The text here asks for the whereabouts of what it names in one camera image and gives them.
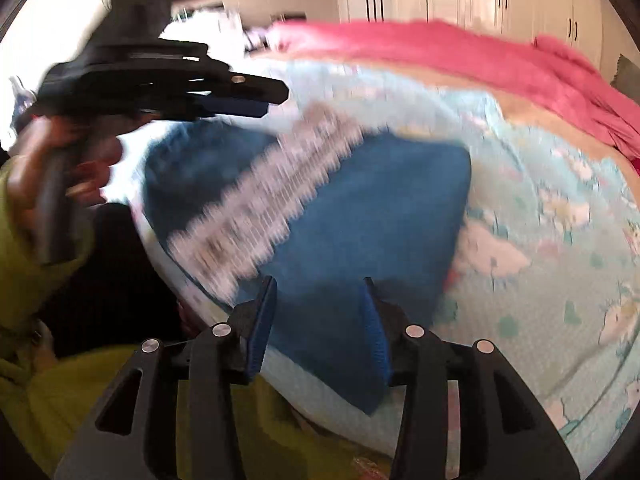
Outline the cartoon printed bed sheet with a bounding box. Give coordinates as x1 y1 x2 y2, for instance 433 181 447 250
125 57 640 476

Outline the pink blanket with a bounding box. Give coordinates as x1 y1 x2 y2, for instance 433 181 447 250
260 19 640 161

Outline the person's left hand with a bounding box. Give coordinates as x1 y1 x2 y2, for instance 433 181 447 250
9 114 124 211

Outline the person's left forearm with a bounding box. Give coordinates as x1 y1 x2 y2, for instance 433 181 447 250
0 157 96 333

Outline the blue denim pants lace trim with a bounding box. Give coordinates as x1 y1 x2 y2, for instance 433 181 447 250
142 102 473 416

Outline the person's yellow-green top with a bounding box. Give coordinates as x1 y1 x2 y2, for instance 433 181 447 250
0 345 391 480

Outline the grey padded headboard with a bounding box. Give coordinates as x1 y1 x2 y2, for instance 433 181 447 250
610 54 640 96

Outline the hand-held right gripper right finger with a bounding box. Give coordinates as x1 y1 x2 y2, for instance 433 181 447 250
362 276 581 480

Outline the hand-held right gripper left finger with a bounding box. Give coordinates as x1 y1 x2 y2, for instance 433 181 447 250
52 275 278 480

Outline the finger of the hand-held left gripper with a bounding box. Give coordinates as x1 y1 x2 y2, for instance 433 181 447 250
189 94 272 121
210 71 291 107

